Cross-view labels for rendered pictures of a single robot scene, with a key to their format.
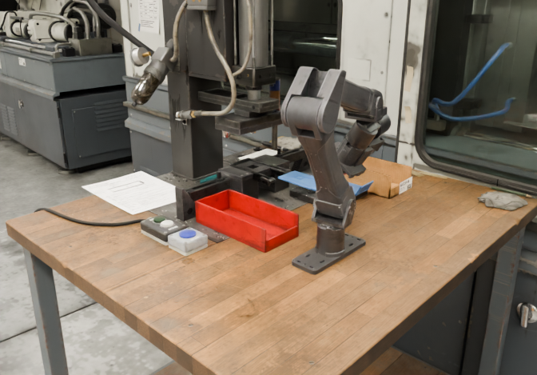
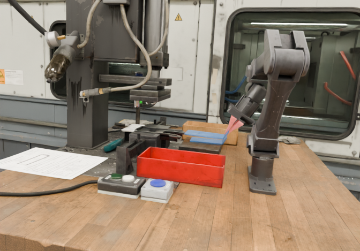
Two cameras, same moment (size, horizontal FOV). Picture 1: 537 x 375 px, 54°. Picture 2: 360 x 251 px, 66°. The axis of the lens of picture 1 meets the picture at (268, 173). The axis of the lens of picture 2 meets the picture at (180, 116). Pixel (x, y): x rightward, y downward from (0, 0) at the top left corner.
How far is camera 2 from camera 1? 76 cm
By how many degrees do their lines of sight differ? 32
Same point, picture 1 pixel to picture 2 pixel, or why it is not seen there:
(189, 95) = (92, 77)
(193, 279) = (202, 220)
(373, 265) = (294, 181)
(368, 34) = (181, 52)
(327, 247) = (267, 174)
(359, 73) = (174, 76)
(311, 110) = (298, 56)
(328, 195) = (271, 132)
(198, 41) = (107, 31)
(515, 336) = not seen: hidden behind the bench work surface
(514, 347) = not seen: hidden behind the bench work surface
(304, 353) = not seen: outside the picture
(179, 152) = (76, 127)
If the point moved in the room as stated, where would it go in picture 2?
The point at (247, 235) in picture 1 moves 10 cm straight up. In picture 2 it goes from (201, 176) to (204, 142)
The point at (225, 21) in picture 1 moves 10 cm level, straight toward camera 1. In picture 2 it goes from (138, 15) to (152, 11)
